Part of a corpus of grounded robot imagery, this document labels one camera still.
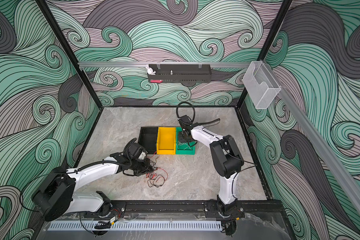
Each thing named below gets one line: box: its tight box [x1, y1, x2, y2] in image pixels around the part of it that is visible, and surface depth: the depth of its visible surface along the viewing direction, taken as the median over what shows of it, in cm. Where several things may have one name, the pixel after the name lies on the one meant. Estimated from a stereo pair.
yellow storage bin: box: [156, 127, 176, 155], surface depth 100 cm
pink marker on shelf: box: [149, 79, 164, 83], surface depth 92 cm
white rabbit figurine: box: [145, 64, 156, 75], surface depth 87 cm
